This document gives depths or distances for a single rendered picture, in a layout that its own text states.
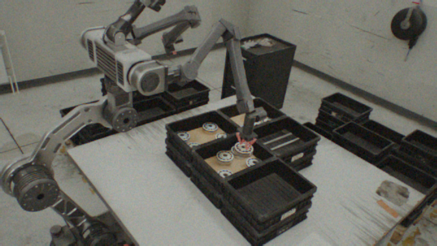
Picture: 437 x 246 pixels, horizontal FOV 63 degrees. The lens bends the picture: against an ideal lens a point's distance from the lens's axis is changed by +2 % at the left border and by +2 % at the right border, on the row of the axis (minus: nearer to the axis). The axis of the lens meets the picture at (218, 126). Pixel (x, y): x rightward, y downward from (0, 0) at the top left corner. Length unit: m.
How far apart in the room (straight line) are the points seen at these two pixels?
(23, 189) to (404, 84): 4.39
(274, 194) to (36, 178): 1.17
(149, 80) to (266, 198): 0.88
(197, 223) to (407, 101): 3.75
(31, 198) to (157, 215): 0.60
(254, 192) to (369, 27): 3.61
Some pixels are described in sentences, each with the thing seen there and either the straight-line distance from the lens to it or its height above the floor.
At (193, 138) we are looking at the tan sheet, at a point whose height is 0.83.
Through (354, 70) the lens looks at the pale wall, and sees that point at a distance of 5.34.
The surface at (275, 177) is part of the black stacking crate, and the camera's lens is 2.06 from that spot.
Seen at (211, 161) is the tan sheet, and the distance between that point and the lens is 2.10.
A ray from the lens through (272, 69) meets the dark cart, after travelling 3.78.
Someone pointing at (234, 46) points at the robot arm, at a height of 1.51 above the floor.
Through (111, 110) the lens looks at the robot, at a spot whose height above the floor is 1.19.
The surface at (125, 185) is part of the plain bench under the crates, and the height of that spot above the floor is 0.70.
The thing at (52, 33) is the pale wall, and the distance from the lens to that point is 4.71.
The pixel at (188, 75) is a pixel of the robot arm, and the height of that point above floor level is 1.45.
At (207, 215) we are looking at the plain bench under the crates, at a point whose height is 0.70.
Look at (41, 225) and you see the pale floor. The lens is 2.99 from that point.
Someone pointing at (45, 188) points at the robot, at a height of 0.92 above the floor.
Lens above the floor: 2.13
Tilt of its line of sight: 33 degrees down
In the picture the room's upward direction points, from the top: 7 degrees clockwise
